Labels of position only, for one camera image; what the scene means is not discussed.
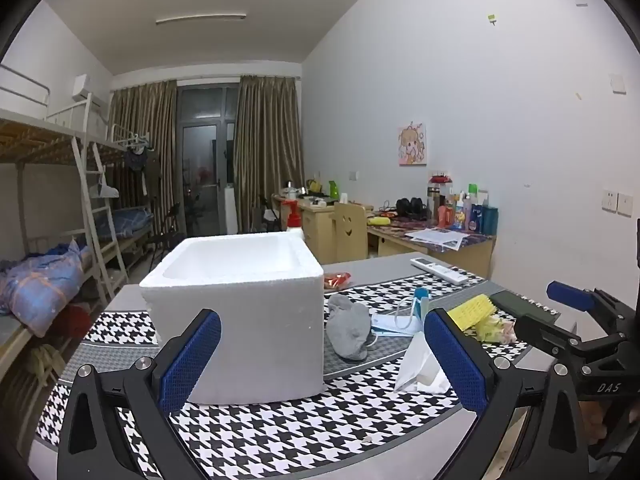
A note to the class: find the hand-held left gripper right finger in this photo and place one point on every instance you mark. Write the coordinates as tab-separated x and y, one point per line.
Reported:
460	365

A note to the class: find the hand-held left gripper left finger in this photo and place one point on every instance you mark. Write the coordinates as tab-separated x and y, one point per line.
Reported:
192	360

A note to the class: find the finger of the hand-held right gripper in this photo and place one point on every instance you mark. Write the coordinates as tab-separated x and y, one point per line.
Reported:
570	295
540	330

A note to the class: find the white tissue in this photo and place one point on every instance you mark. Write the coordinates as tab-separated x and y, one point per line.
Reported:
417	365

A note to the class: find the pale yellow wrapper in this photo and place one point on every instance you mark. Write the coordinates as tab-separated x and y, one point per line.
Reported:
497	330

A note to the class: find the yellow sponge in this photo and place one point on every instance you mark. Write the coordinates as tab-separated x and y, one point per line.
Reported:
470	312

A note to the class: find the white foam box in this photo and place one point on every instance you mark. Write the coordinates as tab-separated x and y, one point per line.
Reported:
250	310

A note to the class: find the blue white packet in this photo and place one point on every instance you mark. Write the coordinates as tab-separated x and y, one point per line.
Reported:
421	296

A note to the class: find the blue face mask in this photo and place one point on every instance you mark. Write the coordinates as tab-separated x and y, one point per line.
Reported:
390	325

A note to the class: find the grey sock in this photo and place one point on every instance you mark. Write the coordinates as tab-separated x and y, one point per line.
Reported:
347	327

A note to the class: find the dark phone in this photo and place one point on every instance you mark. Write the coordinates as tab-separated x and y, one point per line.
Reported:
520	302

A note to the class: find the white remote control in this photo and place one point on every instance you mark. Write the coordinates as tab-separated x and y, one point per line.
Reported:
440	270

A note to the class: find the wooden desk patterned cover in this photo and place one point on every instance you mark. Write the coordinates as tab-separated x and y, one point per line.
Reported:
465	255

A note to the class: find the houndstooth table mat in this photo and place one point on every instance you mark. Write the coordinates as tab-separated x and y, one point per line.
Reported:
280	435

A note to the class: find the red bag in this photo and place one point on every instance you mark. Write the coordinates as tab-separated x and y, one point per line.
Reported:
72	322

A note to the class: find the black folding chair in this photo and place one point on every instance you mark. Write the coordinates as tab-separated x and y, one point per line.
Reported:
167	235

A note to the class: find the white printed papers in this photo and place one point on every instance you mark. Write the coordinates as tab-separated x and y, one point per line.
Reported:
437	237

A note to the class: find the group of toiletry bottles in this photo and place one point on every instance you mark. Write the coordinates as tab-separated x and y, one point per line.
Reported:
462	215

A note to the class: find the beige cloth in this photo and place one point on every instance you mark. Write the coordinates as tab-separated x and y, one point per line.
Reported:
45	360

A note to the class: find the red snack packet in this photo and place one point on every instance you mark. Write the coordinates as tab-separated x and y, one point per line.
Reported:
336	280

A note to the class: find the white bunk bed blue mattress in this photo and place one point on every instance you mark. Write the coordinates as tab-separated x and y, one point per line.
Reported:
127	220

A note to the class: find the black folding cart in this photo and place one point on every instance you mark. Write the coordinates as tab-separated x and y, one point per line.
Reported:
265	215

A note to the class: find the black headphones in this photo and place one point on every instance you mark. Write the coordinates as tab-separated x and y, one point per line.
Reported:
411	207

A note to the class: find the yellow pouch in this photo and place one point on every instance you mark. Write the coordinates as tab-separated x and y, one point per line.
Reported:
379	220

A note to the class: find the white pump bottle red cap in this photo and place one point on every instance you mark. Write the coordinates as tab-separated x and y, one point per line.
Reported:
295	227

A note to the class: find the blue checked blanket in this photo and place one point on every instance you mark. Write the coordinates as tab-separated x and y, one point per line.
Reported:
40	285

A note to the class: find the wooden chair smiley cutout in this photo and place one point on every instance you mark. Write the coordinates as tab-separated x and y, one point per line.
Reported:
350	232

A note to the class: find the wooden desk with drawers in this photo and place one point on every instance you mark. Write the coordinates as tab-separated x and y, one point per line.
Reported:
315	225

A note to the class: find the glass balcony door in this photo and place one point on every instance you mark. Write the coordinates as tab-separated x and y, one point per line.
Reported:
205	160

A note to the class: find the hanging dark clothes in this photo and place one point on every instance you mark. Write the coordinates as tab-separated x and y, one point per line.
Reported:
142	165

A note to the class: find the brown curtain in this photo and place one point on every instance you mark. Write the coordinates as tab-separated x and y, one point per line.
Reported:
270	150
142	150

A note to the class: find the white bunk bed wooden slats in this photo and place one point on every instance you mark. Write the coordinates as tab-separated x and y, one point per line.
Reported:
40	142

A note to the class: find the white air conditioner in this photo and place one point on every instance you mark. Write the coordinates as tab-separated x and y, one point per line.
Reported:
82	87

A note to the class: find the ceiling tube light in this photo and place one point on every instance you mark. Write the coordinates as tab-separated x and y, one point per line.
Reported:
200	18

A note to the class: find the white wall switch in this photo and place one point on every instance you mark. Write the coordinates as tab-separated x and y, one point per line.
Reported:
617	83

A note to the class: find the cartoon wall poster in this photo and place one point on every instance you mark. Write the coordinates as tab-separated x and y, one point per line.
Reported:
412	145

